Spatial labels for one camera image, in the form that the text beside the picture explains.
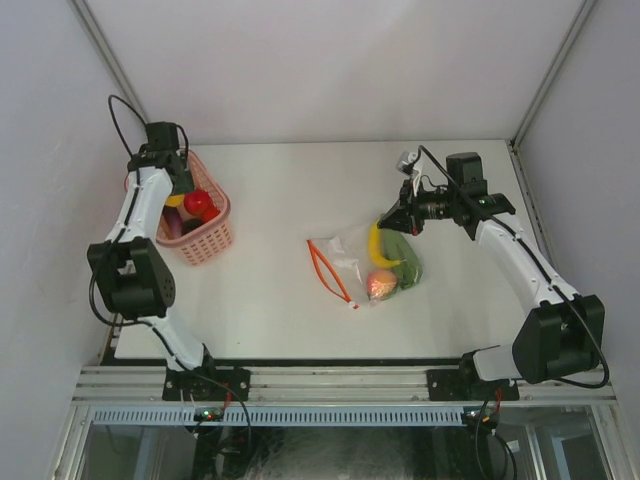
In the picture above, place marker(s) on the pink plastic basket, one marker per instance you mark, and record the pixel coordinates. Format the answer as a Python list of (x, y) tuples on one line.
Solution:
[(152, 177)]

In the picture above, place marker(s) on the clear zip top bag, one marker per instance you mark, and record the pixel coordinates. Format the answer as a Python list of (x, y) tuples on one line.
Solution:
[(341, 263)]

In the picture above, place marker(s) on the red fake apple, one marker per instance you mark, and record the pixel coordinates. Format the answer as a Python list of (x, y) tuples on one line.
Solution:
[(196, 202)]

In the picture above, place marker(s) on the green fake lettuce leaf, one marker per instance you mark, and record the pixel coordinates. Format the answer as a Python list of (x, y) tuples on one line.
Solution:
[(409, 272)]

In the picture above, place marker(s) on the orange fake peach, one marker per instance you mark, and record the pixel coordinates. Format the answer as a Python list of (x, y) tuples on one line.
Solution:
[(381, 284)]

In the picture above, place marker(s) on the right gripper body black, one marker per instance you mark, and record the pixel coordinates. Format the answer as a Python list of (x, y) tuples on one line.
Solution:
[(418, 205)]

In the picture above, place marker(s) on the dark purple fake fruit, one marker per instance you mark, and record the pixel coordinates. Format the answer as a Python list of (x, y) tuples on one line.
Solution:
[(190, 225)]

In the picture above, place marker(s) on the purple fake eggplant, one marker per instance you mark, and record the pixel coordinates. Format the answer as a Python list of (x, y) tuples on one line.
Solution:
[(173, 222)]

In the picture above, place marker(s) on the orange fake fruit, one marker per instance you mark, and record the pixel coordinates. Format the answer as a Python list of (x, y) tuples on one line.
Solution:
[(174, 201)]

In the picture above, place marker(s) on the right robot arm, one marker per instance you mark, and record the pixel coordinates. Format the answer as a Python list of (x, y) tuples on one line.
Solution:
[(562, 332)]

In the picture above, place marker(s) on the aluminium rail frame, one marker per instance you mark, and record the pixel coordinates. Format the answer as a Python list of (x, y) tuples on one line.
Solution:
[(318, 386)]

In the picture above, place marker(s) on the red orange fake pepper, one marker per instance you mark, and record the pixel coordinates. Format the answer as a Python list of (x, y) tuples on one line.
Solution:
[(209, 214)]

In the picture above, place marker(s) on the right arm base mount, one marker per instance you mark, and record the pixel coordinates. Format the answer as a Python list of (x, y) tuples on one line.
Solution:
[(462, 383)]

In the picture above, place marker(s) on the yellow fake chili pepper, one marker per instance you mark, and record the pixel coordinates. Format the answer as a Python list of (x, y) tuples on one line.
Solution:
[(375, 250)]

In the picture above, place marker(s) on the slotted cable duct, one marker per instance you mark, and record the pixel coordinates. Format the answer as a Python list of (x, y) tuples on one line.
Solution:
[(288, 416)]

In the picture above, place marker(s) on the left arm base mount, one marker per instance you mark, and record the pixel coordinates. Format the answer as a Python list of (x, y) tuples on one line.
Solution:
[(207, 384)]

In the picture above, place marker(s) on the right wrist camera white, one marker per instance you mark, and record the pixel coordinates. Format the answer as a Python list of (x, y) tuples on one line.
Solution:
[(411, 164)]

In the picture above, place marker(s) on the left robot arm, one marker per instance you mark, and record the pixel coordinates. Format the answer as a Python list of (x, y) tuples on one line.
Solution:
[(127, 270)]

